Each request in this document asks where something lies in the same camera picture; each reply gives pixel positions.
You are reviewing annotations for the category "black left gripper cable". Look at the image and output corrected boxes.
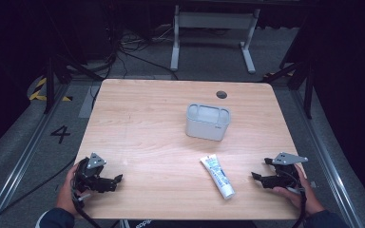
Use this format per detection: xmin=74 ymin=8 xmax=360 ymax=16
xmin=70 ymin=184 xmax=103 ymax=228

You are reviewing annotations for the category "person's dark printed clothing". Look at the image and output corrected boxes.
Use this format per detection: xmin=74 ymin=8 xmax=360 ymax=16
xmin=119 ymin=218 xmax=258 ymax=228

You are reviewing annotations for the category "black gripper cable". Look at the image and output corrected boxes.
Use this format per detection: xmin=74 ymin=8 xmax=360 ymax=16
xmin=70 ymin=184 xmax=103 ymax=228
xmin=289 ymin=180 xmax=308 ymax=228

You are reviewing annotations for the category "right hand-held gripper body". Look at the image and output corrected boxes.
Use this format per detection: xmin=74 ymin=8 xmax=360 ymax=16
xmin=264 ymin=152 xmax=309 ymax=190

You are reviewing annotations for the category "tangle of black floor cables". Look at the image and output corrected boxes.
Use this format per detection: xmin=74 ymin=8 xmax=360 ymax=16
xmin=106 ymin=27 xmax=179 ymax=81

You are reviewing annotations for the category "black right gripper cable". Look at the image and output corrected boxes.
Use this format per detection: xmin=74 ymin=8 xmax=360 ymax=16
xmin=289 ymin=180 xmax=308 ymax=228

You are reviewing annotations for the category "person's left hand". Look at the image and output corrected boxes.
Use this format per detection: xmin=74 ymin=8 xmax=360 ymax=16
xmin=55 ymin=162 xmax=93 ymax=218

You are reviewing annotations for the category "person's right hand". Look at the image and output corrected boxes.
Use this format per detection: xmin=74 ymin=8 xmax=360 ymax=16
xmin=272 ymin=163 xmax=326 ymax=217

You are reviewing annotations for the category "aluminium floor rail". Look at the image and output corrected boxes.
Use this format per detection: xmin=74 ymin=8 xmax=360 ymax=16
xmin=0 ymin=83 xmax=71 ymax=228
xmin=289 ymin=88 xmax=363 ymax=228

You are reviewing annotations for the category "yellow black floor tape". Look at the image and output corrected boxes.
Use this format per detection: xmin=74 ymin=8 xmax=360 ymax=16
xmin=29 ymin=77 xmax=74 ymax=103

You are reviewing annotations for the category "grey plastic storage holder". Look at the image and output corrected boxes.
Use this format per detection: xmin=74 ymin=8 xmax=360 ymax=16
xmin=184 ymin=102 xmax=232 ymax=143

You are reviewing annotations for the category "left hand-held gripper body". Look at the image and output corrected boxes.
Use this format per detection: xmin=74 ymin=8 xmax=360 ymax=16
xmin=73 ymin=152 xmax=114 ymax=194

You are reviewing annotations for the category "white metal stand frame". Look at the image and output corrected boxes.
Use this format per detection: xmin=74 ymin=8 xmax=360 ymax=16
xmin=169 ymin=4 xmax=261 ymax=75

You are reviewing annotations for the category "white toothpaste tube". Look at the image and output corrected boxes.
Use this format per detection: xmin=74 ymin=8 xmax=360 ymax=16
xmin=200 ymin=154 xmax=237 ymax=200

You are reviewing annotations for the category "black tripod stand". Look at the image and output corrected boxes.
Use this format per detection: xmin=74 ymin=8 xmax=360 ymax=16
xmin=261 ymin=53 xmax=316 ymax=121
xmin=42 ymin=51 xmax=105 ymax=115

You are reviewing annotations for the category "long black floor cable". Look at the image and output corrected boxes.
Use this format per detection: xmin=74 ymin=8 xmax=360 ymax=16
xmin=0 ymin=155 xmax=78 ymax=228

